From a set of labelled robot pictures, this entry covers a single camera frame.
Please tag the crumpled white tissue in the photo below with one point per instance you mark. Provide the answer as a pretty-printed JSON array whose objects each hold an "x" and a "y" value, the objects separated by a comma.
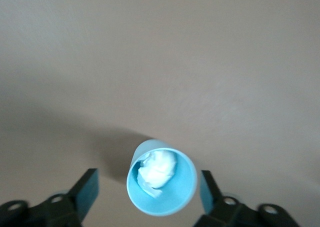
[{"x": 158, "y": 172}]

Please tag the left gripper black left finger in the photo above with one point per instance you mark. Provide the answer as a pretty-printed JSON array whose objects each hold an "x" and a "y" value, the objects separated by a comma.
[{"x": 62, "y": 207}]

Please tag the blue cup holding tissue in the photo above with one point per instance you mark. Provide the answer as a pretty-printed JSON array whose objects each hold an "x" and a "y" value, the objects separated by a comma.
[{"x": 175, "y": 197}]

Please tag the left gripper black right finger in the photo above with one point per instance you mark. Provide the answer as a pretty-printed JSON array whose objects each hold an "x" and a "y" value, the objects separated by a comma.
[{"x": 232, "y": 212}]

